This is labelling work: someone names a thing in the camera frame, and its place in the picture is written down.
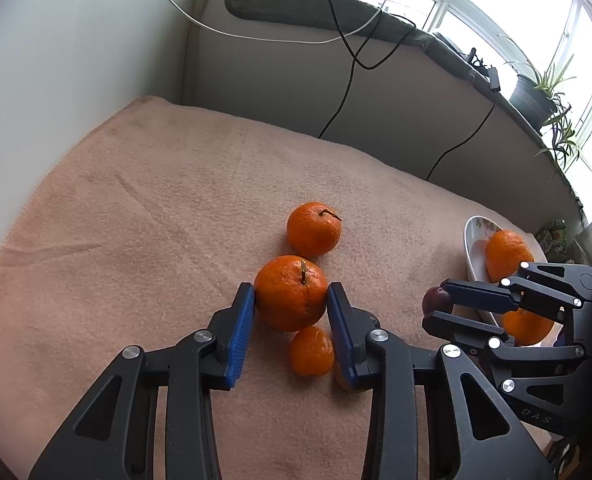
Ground white cable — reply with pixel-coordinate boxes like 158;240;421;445
143;0;389;47

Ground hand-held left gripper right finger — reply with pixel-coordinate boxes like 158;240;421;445
326;282;557;480

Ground green windowsill mat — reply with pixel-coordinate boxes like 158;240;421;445
225;0;584;213

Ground large orange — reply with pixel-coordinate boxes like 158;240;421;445
502;309;557;347
485;230;535;284

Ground potted spider plant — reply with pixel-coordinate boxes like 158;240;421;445
496;35;584;177

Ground peach blanket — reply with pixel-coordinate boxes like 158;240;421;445
0;95;592;480

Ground floral bag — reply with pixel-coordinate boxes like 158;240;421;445
535;219;571;257

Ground floral ceramic plate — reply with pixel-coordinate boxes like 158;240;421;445
463;215;551;347

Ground black cable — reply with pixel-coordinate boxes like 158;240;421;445
425;67;501;182
248;0;417;139

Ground small tangerine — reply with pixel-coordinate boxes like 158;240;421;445
289;325;335;378

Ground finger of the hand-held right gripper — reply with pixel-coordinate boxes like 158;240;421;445
440;261;592;322
422;309;588;397

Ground white cabinet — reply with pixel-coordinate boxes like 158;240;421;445
0;0;207;291

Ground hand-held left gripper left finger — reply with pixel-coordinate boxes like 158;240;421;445
28;282;255;480

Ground white window frame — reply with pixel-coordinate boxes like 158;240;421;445
326;0;592;173

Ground tangerine with stem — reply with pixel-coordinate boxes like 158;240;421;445
254;255;329;332
287;201;343;257

